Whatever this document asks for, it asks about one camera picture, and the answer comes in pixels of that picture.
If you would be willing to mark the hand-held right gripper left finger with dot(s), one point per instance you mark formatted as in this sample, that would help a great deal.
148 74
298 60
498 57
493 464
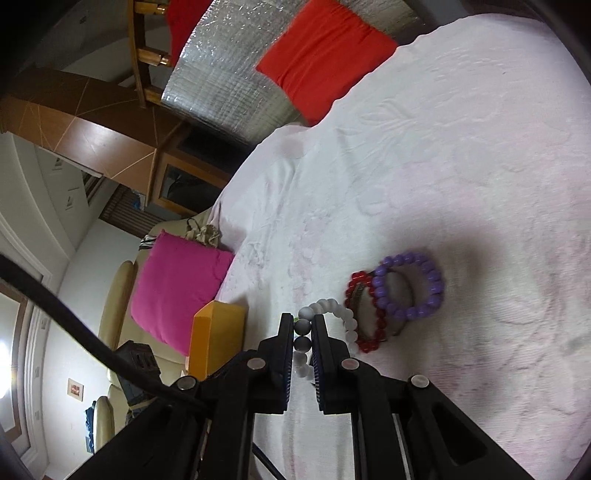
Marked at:
284 364

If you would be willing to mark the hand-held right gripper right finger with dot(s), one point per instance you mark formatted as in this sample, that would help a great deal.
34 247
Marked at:
321 369

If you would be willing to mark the orange cardboard box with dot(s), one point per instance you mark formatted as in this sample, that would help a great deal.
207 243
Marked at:
217 337

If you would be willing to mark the silver metal bangle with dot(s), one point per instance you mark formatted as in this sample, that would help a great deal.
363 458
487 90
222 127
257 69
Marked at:
356 299

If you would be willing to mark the pink pillow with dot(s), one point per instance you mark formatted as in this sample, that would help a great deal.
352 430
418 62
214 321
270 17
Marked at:
175 286

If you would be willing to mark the dark boxy object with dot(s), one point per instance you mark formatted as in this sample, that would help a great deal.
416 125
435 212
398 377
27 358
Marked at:
136 360

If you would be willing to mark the patterned crumpled cloth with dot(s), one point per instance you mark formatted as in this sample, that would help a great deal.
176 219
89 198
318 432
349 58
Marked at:
205 235

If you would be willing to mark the beige leather sofa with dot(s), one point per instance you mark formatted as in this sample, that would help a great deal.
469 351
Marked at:
120 295

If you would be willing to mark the blue cloth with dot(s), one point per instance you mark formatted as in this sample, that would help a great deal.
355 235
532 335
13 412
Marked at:
90 424

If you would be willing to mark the brown wicker furniture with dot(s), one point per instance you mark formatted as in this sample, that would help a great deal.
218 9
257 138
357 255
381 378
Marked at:
124 214

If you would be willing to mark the wooden glass door cabinet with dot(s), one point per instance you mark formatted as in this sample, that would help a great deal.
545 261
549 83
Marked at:
161 161

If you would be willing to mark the white embossed bedspread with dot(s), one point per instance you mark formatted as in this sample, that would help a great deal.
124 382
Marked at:
461 161

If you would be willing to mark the silver foil insulation mat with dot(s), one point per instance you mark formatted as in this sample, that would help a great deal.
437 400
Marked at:
217 78

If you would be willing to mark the red cloth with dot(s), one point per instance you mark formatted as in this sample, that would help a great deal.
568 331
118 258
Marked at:
184 27
318 55

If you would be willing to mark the brown wooden wardrobe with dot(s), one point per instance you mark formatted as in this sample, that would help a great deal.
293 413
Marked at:
83 120

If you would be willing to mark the small framed wall picture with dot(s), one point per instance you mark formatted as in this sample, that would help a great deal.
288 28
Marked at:
75 390

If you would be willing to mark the wooden table leg frame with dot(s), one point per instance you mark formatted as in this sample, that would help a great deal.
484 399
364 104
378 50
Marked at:
138 55

